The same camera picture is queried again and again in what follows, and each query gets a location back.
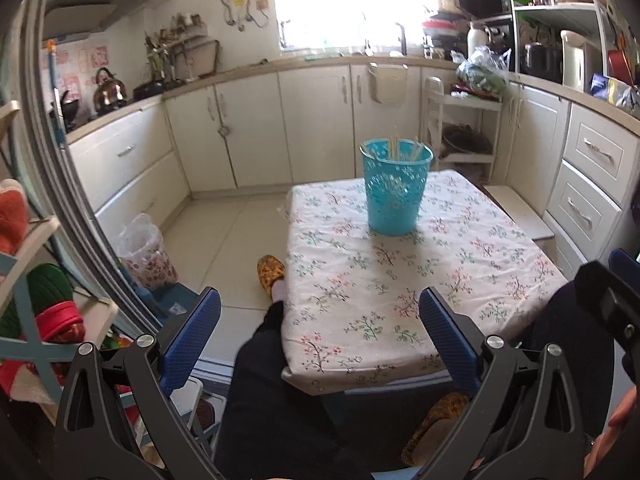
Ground person's left leg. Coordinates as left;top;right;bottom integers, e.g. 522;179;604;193
215;299;376;480

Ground white hanging bin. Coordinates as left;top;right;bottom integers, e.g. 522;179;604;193
367;62;408;108

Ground blue cardboard box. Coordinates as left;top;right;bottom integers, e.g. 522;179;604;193
132;280;201;331

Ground range hood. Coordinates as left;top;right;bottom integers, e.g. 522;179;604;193
42;0;153;41

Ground person's leg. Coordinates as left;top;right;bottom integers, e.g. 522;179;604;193
470;280;618;480
215;299;376;480

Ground turquoise plastic basket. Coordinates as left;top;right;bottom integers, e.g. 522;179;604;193
360;138;434;237

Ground copper kettle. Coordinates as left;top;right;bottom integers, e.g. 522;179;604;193
93;67;128;111

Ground cream electric thermos pot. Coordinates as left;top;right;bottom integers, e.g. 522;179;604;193
560;30;601;93

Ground white rolling cart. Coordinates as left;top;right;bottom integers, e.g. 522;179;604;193
422;76;503;181

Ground pink wall stickers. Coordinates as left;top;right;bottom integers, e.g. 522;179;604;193
52;45;111;106

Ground white thermos bottle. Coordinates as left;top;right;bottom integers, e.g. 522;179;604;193
467;22;488;61

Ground floral white tablecloth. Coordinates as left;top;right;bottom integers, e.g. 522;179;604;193
281;170;568;396

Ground person's right leg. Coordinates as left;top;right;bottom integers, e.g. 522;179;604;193
470;280;618;480

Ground black wok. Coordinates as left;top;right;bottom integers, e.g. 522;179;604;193
132;80;166;102

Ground wall utensil rack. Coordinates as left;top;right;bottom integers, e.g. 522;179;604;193
145;12;208;86

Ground floral lined trash bin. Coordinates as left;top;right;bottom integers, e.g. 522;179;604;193
117;213;179;291

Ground grey sliding door frame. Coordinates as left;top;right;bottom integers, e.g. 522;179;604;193
22;0;221;480

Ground person's right hand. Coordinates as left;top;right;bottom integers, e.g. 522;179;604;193
584;387;640;480

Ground yellow patterned slipper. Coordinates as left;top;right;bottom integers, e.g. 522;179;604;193
256;255;287;297
401;392;471;467

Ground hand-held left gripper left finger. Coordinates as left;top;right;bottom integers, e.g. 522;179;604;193
52;287;223;480

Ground cream kitchen base cabinets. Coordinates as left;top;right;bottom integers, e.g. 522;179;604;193
65;57;640;281

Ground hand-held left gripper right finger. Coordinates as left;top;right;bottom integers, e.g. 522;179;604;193
419;287;601;480

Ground black frying pan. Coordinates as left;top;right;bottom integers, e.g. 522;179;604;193
440;124;493;156

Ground dish rack with bowls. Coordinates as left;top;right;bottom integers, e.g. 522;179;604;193
422;0;468;58

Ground white countertop shelf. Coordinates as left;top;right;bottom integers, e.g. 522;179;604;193
510;0;621;86

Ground blue and yellow packet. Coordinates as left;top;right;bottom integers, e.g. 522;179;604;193
590;74;633;108

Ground kitchen window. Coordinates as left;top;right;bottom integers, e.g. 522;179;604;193
270;0;436;56

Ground red pot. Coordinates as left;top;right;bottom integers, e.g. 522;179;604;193
607;35;633;81

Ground wooden cutting board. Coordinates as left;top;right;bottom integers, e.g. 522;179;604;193
187;40;221;81

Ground bag of green vegetables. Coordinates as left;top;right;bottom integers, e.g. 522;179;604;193
456;46;511;96

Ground wooden storage shelf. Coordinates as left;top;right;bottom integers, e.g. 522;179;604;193
0;100;121;411

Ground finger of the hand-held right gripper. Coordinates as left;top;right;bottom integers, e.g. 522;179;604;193
575;261;640;366
608;248;640;286

